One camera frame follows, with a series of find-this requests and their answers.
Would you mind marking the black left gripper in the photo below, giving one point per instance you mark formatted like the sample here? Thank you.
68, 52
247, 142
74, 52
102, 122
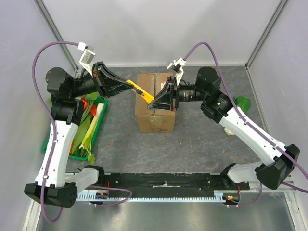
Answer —
112, 85

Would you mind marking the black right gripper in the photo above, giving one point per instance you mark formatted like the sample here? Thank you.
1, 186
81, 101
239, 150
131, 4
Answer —
173, 93

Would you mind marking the yellow utility knife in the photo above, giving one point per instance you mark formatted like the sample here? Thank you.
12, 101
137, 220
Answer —
138, 90

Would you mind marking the brown cardboard express box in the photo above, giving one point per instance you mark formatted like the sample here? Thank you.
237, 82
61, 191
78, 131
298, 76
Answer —
150, 121

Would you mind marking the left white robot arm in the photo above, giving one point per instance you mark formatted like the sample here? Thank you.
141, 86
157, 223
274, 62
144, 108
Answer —
51, 186

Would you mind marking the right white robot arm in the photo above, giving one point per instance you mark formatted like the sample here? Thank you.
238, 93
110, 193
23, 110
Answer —
276, 158

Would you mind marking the orange carrot toy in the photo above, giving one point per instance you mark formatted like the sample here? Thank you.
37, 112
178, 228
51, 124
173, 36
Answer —
89, 107

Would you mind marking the green vegetable tray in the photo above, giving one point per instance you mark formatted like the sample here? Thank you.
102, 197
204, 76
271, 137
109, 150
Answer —
77, 153

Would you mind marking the white radish toy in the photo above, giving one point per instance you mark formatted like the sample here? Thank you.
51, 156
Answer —
228, 132

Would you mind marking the green bok choy leaf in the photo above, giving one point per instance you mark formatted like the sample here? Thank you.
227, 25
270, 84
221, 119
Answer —
243, 103

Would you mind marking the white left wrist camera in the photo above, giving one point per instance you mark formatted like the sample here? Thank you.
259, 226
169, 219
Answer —
87, 56

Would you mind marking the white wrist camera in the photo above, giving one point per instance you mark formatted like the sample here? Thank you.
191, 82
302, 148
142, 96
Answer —
176, 67
87, 56

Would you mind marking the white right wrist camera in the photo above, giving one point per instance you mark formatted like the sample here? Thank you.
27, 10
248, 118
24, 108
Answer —
176, 67

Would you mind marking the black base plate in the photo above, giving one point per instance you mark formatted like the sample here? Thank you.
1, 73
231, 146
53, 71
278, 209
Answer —
171, 182

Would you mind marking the aluminium frame post left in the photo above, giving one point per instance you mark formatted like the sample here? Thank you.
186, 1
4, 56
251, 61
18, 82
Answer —
55, 32

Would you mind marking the aluminium frame post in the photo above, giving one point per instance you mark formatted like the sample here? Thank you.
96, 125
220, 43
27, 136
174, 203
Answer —
55, 32
266, 32

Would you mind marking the grey cable duct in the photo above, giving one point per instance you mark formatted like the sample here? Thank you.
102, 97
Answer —
158, 196

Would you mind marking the aluminium frame post right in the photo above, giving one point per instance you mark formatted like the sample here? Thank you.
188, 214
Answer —
266, 32

